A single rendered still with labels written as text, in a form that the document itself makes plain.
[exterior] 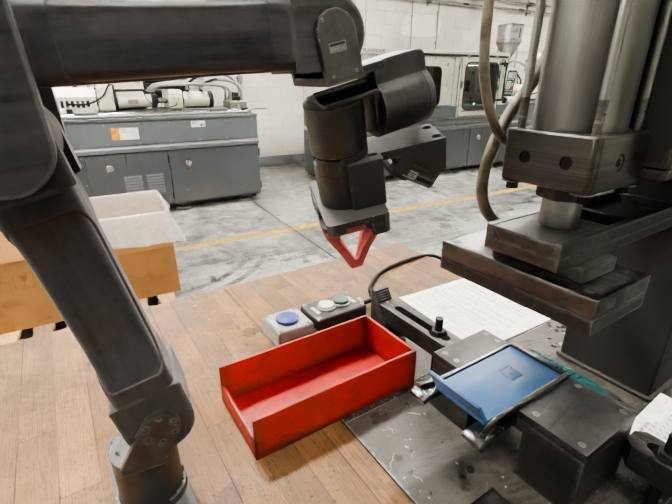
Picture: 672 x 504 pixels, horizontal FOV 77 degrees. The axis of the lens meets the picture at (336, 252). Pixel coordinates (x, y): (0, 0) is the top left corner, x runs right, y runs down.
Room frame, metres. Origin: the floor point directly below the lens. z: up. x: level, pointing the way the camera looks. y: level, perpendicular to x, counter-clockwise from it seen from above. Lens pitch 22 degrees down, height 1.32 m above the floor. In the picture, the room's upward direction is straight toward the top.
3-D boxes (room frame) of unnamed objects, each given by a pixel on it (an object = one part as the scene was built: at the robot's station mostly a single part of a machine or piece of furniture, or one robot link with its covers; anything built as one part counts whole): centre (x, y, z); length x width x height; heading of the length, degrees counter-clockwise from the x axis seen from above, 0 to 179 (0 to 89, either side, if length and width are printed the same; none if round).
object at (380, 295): (0.62, -0.09, 0.95); 0.06 x 0.03 x 0.09; 33
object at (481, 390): (0.40, -0.19, 1.00); 0.15 x 0.07 x 0.03; 123
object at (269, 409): (0.49, 0.02, 0.93); 0.25 x 0.12 x 0.06; 123
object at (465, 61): (6.57, -2.13, 1.21); 0.86 x 0.10 x 0.79; 120
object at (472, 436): (0.34, -0.17, 0.98); 0.07 x 0.02 x 0.01; 123
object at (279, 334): (0.64, 0.08, 0.90); 0.07 x 0.07 x 0.06; 33
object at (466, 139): (7.18, -2.15, 0.49); 5.51 x 1.02 x 0.97; 120
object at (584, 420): (0.41, -0.23, 0.98); 0.20 x 0.10 x 0.01; 33
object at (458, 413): (0.41, -0.23, 0.94); 0.20 x 0.10 x 0.07; 33
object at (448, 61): (6.54, -1.06, 1.24); 2.95 x 0.98 x 0.90; 120
